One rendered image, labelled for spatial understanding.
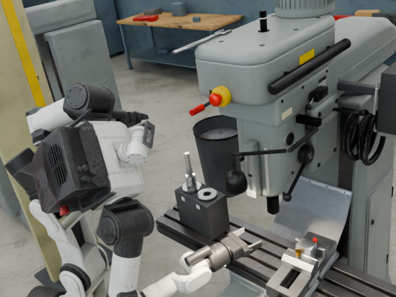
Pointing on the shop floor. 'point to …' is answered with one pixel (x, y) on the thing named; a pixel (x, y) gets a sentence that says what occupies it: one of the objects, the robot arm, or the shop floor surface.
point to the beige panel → (20, 133)
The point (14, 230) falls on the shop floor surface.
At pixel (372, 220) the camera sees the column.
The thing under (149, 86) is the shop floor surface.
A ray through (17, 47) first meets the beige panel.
